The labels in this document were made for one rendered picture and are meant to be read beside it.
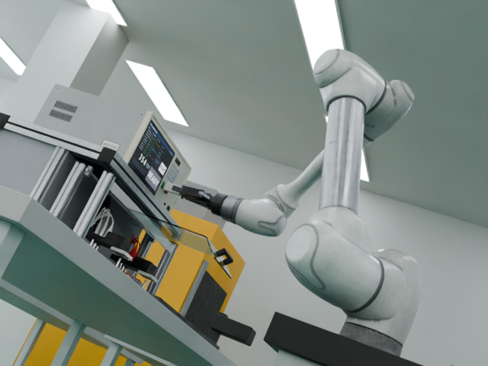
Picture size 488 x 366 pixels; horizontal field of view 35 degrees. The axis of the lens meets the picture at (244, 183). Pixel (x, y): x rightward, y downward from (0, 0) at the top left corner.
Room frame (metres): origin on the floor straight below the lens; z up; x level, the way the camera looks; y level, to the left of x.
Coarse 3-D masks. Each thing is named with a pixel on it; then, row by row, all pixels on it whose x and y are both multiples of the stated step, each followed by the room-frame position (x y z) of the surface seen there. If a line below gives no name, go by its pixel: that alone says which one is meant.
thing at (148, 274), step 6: (114, 258) 2.59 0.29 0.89; (138, 258) 2.56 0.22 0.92; (120, 264) 2.59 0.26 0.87; (126, 264) 2.57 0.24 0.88; (132, 264) 2.56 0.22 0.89; (138, 264) 2.56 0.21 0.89; (144, 264) 2.55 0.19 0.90; (150, 264) 2.55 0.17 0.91; (126, 270) 2.63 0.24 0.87; (138, 270) 2.58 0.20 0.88; (144, 270) 2.55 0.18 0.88; (150, 270) 2.57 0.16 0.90; (144, 276) 2.58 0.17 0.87; (150, 276) 2.54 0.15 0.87
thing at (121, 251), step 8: (88, 232) 2.36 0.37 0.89; (112, 232) 2.34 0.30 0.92; (96, 240) 2.37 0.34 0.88; (104, 240) 2.34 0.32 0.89; (112, 240) 2.33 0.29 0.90; (120, 240) 2.33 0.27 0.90; (128, 240) 2.35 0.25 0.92; (96, 248) 2.40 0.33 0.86; (112, 248) 2.33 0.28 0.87; (120, 248) 2.32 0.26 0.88; (128, 248) 2.37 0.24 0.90; (128, 256) 2.34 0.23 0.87
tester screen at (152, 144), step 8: (152, 128) 2.35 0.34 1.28; (144, 136) 2.32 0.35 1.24; (152, 136) 2.37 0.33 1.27; (144, 144) 2.34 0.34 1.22; (152, 144) 2.39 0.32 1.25; (160, 144) 2.43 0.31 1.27; (136, 152) 2.33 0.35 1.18; (144, 152) 2.37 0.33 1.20; (152, 152) 2.41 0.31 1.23; (160, 152) 2.46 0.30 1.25; (168, 152) 2.51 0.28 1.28; (152, 160) 2.44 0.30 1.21; (168, 160) 2.53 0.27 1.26; (136, 168) 2.37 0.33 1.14; (144, 168) 2.41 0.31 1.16; (144, 176) 2.43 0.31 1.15; (160, 176) 2.53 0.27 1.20
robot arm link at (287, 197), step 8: (368, 144) 2.13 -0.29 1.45; (320, 152) 2.24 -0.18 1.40; (320, 160) 2.23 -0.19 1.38; (312, 168) 2.30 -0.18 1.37; (320, 168) 2.26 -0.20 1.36; (304, 176) 2.37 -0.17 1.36; (312, 176) 2.33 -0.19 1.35; (320, 176) 2.32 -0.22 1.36; (280, 184) 2.50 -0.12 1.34; (288, 184) 2.47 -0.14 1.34; (296, 184) 2.43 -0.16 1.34; (304, 184) 2.40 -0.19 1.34; (312, 184) 2.40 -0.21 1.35; (272, 192) 2.48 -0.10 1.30; (280, 192) 2.47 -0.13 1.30; (288, 192) 2.46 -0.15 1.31; (296, 192) 2.45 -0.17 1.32; (304, 192) 2.46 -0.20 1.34; (280, 200) 2.47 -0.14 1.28; (288, 200) 2.47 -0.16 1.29; (296, 200) 2.48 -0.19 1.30; (280, 208) 2.47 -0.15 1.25; (288, 208) 2.48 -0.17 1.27; (288, 216) 2.53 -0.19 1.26
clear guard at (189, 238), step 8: (160, 224) 2.61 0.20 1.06; (168, 224) 2.55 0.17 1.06; (168, 232) 2.68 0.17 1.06; (176, 232) 2.62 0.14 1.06; (184, 232) 2.56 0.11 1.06; (192, 232) 2.51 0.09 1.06; (176, 240) 2.75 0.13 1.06; (184, 240) 2.69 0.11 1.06; (192, 240) 2.63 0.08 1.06; (200, 240) 2.57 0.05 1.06; (208, 240) 2.49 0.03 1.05; (200, 248) 2.70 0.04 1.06; (208, 248) 2.64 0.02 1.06; (216, 256) 2.52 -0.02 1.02
